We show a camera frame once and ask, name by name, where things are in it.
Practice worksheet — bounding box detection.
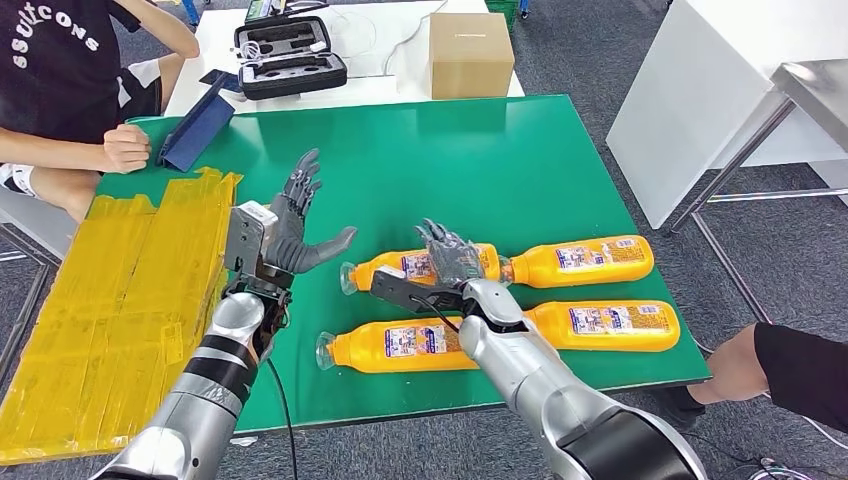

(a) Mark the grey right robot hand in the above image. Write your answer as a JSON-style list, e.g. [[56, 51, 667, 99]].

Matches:
[[415, 218, 488, 289]]

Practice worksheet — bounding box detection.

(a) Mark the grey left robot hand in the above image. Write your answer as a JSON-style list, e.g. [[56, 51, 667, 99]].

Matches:
[[263, 148, 359, 276]]

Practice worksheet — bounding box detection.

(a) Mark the orange detergent bottle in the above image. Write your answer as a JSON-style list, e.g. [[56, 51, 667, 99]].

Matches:
[[315, 316, 482, 374], [523, 299, 682, 354], [500, 235, 656, 290], [339, 243, 503, 296]]

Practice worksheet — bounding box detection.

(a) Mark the dark blue folding case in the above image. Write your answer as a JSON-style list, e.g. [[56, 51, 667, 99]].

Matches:
[[156, 80, 237, 174]]

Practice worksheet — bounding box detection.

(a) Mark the open black hard case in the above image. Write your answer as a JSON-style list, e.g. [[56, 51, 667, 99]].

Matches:
[[233, 14, 349, 102]]

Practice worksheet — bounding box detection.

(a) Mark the dark phone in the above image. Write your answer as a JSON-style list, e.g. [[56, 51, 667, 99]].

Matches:
[[198, 69, 243, 94]]

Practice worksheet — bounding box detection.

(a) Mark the person's right hand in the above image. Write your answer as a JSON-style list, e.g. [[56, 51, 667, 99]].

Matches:
[[102, 124, 152, 175]]

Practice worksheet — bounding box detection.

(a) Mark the brown cardboard box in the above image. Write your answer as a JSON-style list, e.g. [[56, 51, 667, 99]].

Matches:
[[428, 11, 516, 101]]

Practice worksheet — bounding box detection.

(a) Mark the yellow taped sheet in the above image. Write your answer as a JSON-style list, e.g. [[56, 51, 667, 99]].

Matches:
[[0, 166, 245, 465]]

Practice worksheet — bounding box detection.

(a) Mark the green screen device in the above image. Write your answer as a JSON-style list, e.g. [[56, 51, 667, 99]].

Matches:
[[243, 0, 287, 21]]

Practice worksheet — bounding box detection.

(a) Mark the green crate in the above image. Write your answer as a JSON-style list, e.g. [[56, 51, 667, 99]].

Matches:
[[486, 0, 521, 31]]

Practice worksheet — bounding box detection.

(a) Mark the grey metal stool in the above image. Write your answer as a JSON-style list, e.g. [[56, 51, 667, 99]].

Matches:
[[0, 188, 79, 386]]

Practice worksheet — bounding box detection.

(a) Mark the person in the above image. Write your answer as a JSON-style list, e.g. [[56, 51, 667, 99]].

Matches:
[[0, 0, 201, 223], [655, 322, 848, 435]]

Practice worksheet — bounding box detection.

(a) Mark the large white panel table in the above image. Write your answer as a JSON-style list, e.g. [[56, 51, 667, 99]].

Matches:
[[606, 0, 848, 230]]

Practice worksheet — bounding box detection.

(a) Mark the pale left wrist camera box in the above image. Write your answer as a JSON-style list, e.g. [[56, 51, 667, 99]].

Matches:
[[223, 201, 280, 280]]

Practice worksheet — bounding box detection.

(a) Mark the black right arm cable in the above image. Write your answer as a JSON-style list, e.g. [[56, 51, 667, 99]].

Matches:
[[409, 294, 463, 334]]

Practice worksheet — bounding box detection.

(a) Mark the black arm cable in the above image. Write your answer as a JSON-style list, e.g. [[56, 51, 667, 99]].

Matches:
[[264, 357, 301, 480], [409, 294, 463, 334]]

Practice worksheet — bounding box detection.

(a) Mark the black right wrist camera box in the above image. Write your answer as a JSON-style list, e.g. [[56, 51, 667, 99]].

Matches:
[[369, 264, 465, 316]]

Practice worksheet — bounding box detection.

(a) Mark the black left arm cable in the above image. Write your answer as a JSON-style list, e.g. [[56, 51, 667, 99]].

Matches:
[[264, 357, 301, 480]]

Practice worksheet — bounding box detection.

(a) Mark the thin white table cable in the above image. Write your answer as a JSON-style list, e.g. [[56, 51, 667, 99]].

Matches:
[[382, 0, 452, 75]]

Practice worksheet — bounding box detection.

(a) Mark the black floor cable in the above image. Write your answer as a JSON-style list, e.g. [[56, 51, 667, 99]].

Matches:
[[682, 430, 763, 480]]

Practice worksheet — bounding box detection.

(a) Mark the grey floor cable bundle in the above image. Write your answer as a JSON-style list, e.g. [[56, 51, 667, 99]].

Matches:
[[748, 457, 816, 480]]

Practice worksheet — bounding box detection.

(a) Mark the steel frame table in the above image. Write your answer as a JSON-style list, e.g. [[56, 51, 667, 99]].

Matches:
[[665, 58, 848, 326]]

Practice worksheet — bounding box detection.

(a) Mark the white floor cable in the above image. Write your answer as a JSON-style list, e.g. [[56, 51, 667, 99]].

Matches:
[[798, 413, 848, 452]]

